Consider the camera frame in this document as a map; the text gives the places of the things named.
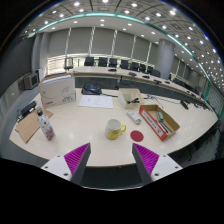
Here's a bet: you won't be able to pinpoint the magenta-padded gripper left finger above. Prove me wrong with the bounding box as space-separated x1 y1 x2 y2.
40 142 92 186

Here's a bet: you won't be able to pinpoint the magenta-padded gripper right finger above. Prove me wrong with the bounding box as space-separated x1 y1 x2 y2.
131 142 184 185

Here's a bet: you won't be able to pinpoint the clear plastic drink bottle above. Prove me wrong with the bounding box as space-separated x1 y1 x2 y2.
35 109 56 141

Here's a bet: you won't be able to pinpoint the flat round red coaster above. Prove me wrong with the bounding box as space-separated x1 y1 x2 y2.
129 129 145 143

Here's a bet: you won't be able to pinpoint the open red-sided cardboard box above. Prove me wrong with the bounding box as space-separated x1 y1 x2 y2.
138 104 181 142

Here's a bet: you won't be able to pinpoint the dark pens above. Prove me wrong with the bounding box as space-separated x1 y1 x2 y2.
159 119 174 134

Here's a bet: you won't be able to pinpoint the white and yellow mug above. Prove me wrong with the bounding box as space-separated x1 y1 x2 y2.
104 118 128 140

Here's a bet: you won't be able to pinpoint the flat brown cardboard sheet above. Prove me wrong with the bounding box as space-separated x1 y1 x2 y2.
15 108 54 144

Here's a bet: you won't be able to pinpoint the black item in white box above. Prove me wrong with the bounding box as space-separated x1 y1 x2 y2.
126 97 141 104

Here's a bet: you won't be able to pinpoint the white paper sheet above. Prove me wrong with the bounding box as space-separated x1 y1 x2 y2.
78 94 115 110

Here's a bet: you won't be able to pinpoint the small open white box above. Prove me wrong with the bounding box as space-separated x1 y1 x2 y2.
117 87 145 110

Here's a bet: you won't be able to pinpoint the black device at table edge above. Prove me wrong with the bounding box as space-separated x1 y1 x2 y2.
16 100 38 122

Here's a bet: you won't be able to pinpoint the large white cardboard box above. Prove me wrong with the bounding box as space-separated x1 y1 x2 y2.
38 73 77 109

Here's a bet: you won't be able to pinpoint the grey boxy monitor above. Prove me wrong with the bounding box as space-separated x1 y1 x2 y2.
22 72 40 90

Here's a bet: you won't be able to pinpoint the row of black office chairs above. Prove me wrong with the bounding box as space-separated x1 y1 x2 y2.
83 55 162 78

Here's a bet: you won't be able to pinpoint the round ceiling lights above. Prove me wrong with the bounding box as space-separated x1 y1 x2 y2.
23 0 224 88

